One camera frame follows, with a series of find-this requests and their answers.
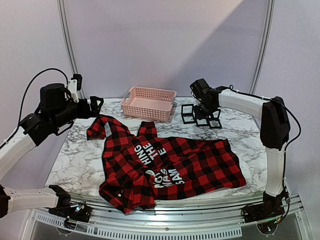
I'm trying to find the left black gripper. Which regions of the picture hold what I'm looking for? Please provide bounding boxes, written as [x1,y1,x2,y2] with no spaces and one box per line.
[51,95,104,130]

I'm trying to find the red black plaid shirt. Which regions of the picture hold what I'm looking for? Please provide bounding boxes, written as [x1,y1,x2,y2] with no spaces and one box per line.
[86,115,246,214]

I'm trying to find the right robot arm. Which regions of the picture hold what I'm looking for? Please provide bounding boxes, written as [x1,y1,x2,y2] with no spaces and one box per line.
[190,79,291,218]

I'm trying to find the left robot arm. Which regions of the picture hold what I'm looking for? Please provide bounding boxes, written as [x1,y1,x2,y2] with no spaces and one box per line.
[0,83,104,218]

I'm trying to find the black display box right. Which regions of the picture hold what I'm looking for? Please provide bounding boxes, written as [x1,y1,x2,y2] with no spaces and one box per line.
[207,109,222,129]

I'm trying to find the black display box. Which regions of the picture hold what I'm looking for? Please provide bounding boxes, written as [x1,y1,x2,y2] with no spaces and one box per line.
[181,104,196,125]
[207,109,222,129]
[195,118,210,127]

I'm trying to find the black display box middle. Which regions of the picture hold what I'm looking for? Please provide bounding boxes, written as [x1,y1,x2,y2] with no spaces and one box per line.
[195,118,210,127]

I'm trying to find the black display box left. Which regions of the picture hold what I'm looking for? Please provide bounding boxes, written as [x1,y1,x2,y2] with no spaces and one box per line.
[181,104,196,125]

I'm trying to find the pink plastic basket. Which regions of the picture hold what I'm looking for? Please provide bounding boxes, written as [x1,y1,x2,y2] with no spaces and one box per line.
[120,86,177,122]

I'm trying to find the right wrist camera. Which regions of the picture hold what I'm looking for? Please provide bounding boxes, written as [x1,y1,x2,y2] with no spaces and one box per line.
[189,78,212,100]

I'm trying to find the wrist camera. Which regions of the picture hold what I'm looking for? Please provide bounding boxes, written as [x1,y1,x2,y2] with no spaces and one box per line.
[189,78,212,100]
[67,73,83,103]

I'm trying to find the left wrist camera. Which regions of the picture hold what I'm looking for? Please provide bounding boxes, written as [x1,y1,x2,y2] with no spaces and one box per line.
[67,73,83,103]

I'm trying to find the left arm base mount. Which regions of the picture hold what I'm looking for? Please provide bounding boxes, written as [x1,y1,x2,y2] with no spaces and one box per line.
[48,185,93,230]

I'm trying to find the aluminium front rail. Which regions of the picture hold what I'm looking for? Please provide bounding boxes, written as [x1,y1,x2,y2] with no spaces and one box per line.
[22,194,313,240]

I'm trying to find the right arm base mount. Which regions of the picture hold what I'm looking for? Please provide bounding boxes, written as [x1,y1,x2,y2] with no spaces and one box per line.
[240,192,291,235]

